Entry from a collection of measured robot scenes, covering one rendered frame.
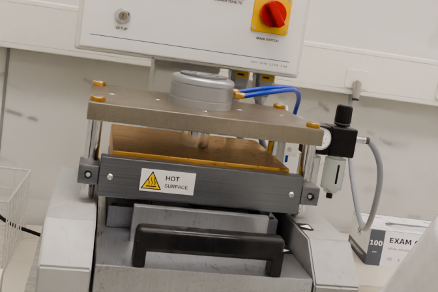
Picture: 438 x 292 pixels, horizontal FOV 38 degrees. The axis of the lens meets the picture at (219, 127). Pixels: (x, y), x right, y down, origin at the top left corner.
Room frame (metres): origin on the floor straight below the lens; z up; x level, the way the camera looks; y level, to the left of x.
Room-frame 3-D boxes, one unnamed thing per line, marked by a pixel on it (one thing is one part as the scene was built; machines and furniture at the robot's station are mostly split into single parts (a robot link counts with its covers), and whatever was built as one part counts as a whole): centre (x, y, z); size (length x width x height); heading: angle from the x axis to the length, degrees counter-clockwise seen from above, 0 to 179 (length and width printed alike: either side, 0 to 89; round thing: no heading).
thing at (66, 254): (0.69, 0.15, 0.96); 0.25 x 0.05 x 0.07; 12
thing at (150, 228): (0.60, -0.01, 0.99); 0.15 x 0.02 x 0.04; 102
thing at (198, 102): (0.82, 0.02, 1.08); 0.31 x 0.24 x 0.13; 102
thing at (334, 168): (0.95, -0.16, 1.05); 0.15 x 0.05 x 0.15; 102
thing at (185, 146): (0.78, 0.02, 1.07); 0.22 x 0.17 x 0.10; 102
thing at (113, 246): (0.74, 0.02, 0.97); 0.30 x 0.22 x 0.08; 12
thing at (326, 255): (0.74, -0.12, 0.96); 0.26 x 0.05 x 0.07; 12
